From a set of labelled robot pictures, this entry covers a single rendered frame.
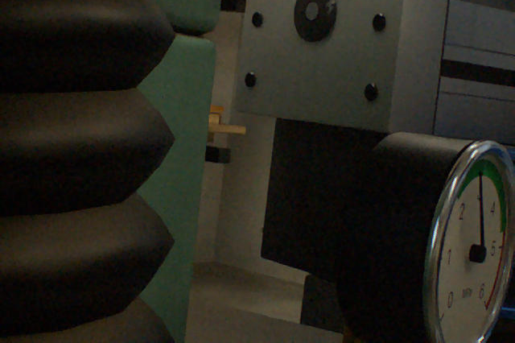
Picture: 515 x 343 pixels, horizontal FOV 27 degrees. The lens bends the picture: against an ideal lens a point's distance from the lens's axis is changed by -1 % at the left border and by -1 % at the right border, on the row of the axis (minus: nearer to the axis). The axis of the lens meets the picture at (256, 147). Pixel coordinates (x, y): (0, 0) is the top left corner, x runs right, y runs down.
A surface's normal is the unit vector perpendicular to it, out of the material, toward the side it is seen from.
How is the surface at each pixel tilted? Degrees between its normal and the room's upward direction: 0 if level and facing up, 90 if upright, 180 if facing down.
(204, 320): 0
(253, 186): 90
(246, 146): 90
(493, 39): 90
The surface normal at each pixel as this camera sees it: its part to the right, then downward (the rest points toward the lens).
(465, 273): 0.83, 0.12
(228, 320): 0.11, -0.99
